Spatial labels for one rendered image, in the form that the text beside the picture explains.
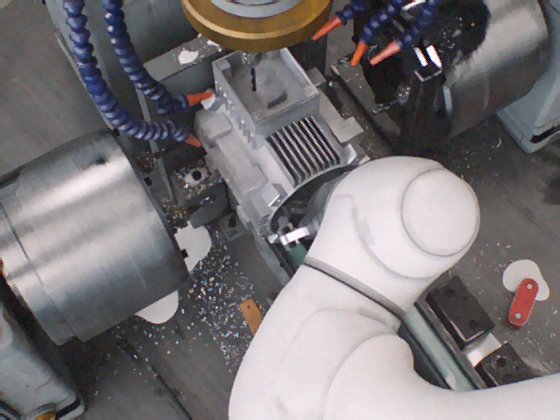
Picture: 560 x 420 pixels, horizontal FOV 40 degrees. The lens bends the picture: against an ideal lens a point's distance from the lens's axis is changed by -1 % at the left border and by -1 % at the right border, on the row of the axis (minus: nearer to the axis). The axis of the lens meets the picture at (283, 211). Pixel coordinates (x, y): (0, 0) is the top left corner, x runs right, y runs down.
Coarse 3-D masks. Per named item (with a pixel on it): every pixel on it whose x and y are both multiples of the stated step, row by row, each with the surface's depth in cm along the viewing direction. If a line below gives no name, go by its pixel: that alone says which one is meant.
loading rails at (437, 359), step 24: (264, 240) 123; (288, 264) 117; (408, 312) 115; (432, 312) 114; (408, 336) 116; (432, 336) 113; (432, 360) 112; (456, 360) 112; (432, 384) 117; (456, 384) 110; (480, 384) 109
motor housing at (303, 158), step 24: (312, 120) 108; (336, 120) 112; (216, 144) 112; (240, 144) 110; (264, 144) 108; (288, 144) 107; (312, 144) 107; (336, 144) 109; (240, 168) 109; (264, 168) 108; (288, 168) 106; (312, 168) 105; (336, 168) 118; (288, 192) 105; (312, 192) 121; (264, 216) 108
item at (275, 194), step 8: (216, 96) 111; (208, 104) 111; (216, 104) 112; (352, 144) 108; (344, 152) 108; (352, 152) 107; (360, 152) 108; (352, 160) 107; (360, 160) 108; (272, 184) 104; (280, 184) 106; (264, 192) 105; (272, 192) 104; (280, 192) 104; (264, 200) 105; (272, 200) 104; (280, 200) 105; (272, 240) 115
